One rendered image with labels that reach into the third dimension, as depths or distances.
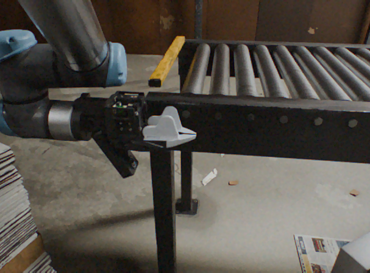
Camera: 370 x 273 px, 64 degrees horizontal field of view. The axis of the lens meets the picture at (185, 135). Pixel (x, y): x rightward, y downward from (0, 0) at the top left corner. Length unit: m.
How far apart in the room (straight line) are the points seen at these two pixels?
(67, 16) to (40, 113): 0.24
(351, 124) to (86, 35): 0.50
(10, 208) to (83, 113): 0.19
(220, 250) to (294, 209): 0.45
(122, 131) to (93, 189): 1.15
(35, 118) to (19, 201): 0.15
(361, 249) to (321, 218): 1.19
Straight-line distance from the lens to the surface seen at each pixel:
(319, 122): 0.64
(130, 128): 0.52
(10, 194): 0.51
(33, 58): 0.55
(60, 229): 1.51
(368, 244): 0.41
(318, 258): 1.41
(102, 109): 0.53
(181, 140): 0.52
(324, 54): 1.04
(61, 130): 0.56
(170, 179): 0.71
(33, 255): 0.60
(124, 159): 0.58
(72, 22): 0.40
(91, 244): 1.41
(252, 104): 0.61
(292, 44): 1.11
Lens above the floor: 1.05
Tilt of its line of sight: 31 degrees down
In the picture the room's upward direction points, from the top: straight up
